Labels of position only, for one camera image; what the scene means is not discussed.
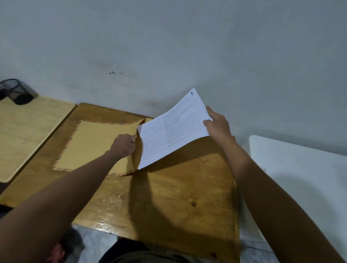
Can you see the person's right hand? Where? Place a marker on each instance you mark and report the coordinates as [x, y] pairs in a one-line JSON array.
[[221, 130]]

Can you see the person's left forearm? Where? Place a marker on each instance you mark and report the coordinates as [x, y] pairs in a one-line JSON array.
[[59, 200]]

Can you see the person's foot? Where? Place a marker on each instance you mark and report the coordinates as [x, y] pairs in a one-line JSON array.
[[63, 249]]

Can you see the black mesh pen holder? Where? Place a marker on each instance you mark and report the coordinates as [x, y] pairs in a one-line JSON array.
[[12, 90]]

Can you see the white printed paper sheet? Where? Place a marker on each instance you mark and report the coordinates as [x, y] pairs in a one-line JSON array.
[[173, 127]]

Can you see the person's right thumb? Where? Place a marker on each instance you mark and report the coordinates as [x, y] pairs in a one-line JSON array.
[[207, 123]]

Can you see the brown envelope with striped border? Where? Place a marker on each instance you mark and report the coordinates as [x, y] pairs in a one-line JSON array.
[[89, 143]]

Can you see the light wooden desk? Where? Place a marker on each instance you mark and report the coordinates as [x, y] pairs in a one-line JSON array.
[[24, 130]]

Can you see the person's left fingers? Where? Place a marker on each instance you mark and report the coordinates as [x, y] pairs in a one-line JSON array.
[[134, 138]]

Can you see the white table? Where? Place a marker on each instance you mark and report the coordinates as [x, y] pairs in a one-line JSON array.
[[298, 168]]

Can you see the person's dark trousers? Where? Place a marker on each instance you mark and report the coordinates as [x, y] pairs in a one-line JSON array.
[[135, 253]]

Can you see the person's right forearm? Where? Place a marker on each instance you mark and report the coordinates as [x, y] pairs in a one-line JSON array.
[[271, 200]]

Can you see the person's left hand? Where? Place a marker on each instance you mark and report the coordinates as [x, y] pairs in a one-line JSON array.
[[123, 146]]

